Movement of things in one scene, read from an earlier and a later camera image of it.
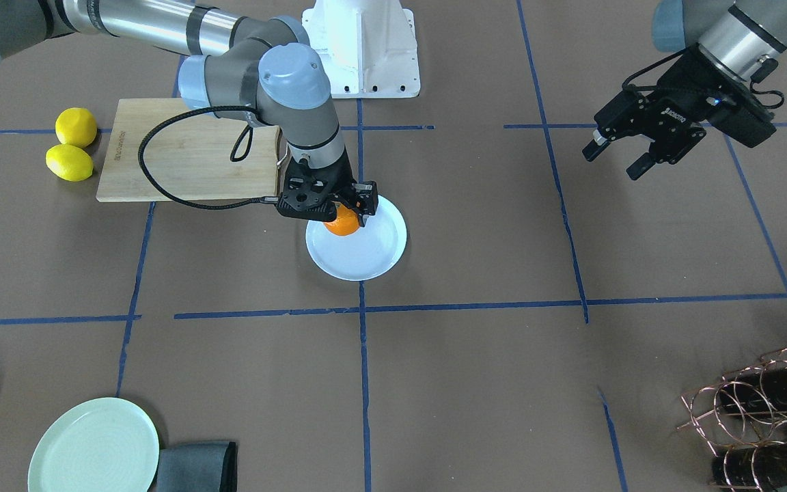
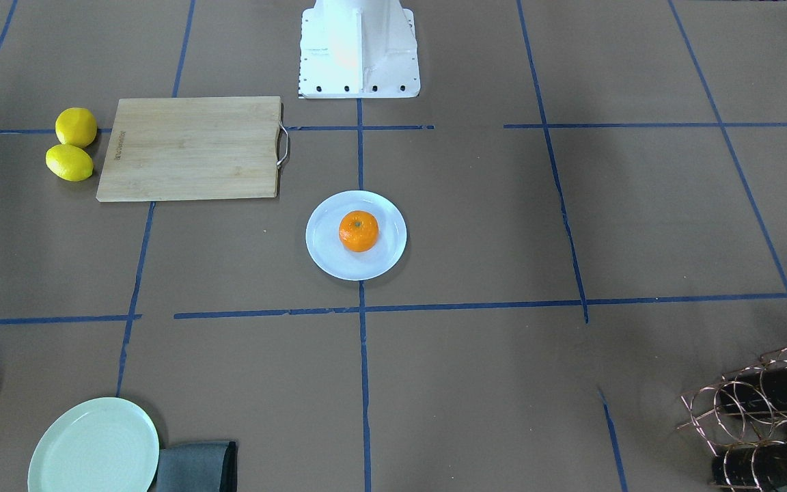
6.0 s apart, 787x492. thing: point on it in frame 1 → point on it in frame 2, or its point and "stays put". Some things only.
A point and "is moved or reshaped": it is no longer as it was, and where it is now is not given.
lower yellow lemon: x=68 y=162 stays put
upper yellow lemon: x=76 y=126 stays put
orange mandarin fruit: x=346 y=222 is moved or reshaped
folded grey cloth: x=203 y=467 stays put
